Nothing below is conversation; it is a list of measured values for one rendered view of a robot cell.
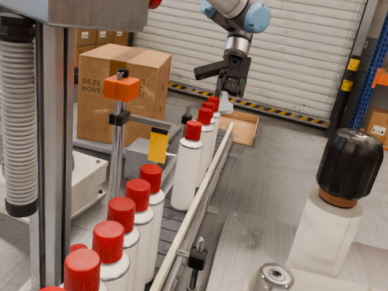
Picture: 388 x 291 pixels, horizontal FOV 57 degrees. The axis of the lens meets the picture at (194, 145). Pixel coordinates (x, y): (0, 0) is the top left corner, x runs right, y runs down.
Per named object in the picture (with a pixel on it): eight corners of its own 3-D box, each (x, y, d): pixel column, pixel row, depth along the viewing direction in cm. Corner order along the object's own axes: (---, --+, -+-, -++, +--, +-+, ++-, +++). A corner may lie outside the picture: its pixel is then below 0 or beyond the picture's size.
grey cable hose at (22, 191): (26, 223, 38) (18, 18, 30) (-3, 214, 39) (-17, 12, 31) (45, 206, 42) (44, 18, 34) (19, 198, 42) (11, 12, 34)
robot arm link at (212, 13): (229, -12, 93) (254, 10, 100) (206, -15, 102) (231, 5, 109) (215, 16, 95) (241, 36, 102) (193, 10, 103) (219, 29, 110)
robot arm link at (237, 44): (226, 34, 106) (227, 46, 114) (222, 49, 105) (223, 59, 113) (250, 39, 105) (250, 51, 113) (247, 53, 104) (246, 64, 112)
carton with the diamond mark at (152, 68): (149, 150, 115) (158, 67, 105) (76, 138, 115) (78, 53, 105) (163, 121, 143) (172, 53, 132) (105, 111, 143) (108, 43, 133)
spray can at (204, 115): (200, 191, 90) (214, 114, 82) (181, 186, 91) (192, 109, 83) (204, 182, 94) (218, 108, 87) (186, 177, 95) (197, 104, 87)
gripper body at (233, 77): (242, 92, 102) (252, 53, 104) (213, 86, 104) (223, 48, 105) (242, 100, 110) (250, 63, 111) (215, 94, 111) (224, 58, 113)
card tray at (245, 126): (252, 146, 138) (254, 137, 136) (187, 131, 142) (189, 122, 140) (257, 124, 165) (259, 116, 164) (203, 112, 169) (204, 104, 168)
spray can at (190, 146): (189, 214, 79) (204, 129, 72) (167, 208, 80) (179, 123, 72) (194, 203, 84) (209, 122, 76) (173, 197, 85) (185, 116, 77)
